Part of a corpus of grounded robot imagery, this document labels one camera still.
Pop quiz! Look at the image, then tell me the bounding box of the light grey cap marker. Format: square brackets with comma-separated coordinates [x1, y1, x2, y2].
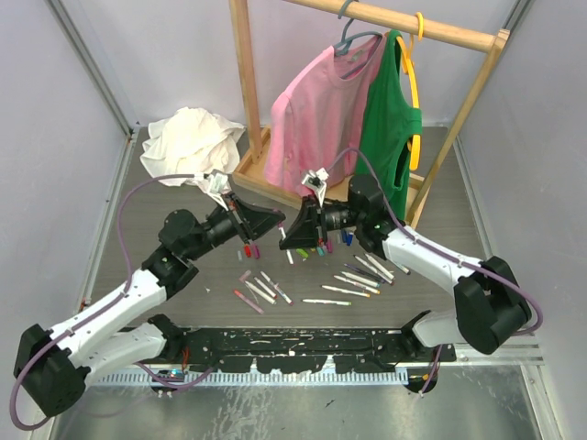
[244, 280, 276, 305]

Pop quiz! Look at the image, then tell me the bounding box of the green tank top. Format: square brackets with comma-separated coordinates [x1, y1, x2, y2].
[354, 30, 422, 220]

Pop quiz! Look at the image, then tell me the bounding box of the blue cap marker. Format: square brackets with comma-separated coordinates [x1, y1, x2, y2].
[392, 262, 411, 275]

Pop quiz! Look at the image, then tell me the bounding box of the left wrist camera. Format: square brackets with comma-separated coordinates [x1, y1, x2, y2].
[193, 170, 232, 211]

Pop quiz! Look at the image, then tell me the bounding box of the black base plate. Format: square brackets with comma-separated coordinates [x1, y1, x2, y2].
[143, 327, 436, 374]

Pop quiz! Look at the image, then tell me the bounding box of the white crumpled cloth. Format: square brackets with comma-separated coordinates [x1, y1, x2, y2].
[140, 107, 245, 186]

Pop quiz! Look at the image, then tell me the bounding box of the green cap marker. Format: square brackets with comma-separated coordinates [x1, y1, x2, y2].
[302, 298, 352, 306]

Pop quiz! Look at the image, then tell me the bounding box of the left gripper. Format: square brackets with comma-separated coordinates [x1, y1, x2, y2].
[184, 190, 282, 260]

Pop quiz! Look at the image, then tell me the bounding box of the wooden clothes rack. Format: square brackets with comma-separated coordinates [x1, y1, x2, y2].
[227, 0, 511, 252]

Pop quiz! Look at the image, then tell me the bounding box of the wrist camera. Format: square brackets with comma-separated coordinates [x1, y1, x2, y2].
[301, 168, 329, 206]
[193, 170, 232, 211]

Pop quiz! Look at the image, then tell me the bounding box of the teal cap marker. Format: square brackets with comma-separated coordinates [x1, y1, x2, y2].
[341, 271, 381, 288]

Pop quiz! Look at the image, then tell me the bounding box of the magenta cap marker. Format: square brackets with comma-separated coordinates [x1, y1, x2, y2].
[260, 270, 294, 306]

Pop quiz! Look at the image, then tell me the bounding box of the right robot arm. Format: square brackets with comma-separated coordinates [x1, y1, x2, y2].
[280, 170, 533, 361]

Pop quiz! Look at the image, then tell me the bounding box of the pink clear pen cap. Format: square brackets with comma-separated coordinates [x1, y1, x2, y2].
[238, 269, 251, 282]

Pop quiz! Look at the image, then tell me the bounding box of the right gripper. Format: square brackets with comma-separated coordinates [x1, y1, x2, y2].
[279, 195, 363, 251]

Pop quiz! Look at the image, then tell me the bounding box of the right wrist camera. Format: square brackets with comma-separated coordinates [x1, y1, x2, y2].
[301, 168, 329, 206]

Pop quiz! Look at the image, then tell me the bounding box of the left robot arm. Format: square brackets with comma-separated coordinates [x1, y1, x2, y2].
[9, 192, 285, 418]

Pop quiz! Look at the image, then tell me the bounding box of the yellow cap marker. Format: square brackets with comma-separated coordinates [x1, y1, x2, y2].
[333, 275, 381, 294]

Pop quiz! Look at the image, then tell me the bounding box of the pink clear pen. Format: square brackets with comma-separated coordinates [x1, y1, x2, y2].
[233, 290, 264, 314]

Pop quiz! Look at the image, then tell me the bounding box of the grey cable duct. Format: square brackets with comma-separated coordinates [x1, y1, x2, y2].
[95, 368, 409, 387]

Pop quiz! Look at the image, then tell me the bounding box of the yellow clothes hanger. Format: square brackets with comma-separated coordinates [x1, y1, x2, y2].
[380, 28, 423, 175]

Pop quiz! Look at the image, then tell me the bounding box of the pink t-shirt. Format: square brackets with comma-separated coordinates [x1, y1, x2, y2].
[264, 37, 386, 195]

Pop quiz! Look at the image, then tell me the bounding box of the red cap marker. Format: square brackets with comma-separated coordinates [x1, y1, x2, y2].
[253, 277, 277, 299]

